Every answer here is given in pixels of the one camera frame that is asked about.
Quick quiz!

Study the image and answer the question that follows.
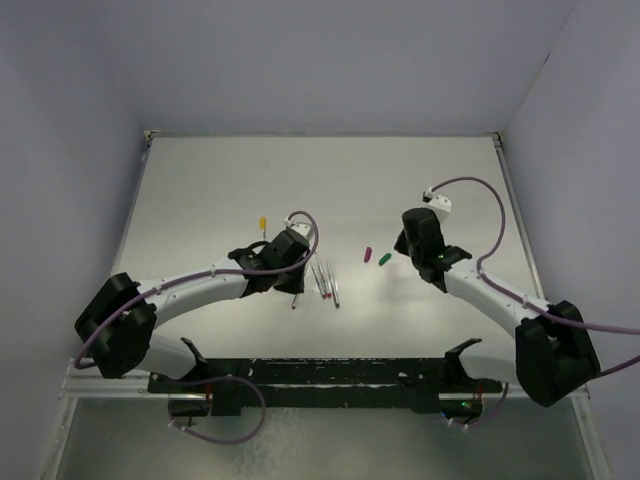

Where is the yellow-end white marker pen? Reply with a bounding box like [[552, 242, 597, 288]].
[[259, 216, 267, 240]]

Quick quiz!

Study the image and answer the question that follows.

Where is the purple-end white marker pen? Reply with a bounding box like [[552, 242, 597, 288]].
[[310, 260, 327, 299]]

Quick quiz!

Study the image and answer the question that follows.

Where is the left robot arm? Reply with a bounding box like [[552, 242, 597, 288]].
[[74, 223, 318, 392]]

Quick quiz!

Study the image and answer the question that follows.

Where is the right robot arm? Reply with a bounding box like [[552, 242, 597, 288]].
[[394, 207, 601, 407]]

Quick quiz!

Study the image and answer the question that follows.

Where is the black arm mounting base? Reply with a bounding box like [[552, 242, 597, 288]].
[[148, 355, 501, 416]]

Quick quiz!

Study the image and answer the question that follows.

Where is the green pen cap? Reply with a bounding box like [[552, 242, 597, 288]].
[[378, 253, 392, 266]]

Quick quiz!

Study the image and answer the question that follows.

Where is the green-end white marker pen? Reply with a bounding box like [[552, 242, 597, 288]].
[[326, 262, 341, 309]]

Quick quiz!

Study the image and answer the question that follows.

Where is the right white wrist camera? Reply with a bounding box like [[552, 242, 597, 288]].
[[422, 189, 452, 224]]

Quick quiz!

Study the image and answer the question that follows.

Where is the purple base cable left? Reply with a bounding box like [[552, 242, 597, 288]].
[[166, 375, 268, 445]]

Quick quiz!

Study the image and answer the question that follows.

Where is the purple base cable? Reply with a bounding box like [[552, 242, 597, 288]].
[[166, 375, 268, 445], [444, 379, 510, 435]]

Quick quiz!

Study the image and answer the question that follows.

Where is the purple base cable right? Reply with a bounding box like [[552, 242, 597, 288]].
[[444, 379, 510, 435]]

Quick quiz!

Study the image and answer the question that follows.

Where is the aluminium rail frame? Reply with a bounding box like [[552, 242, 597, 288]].
[[58, 359, 166, 400]]

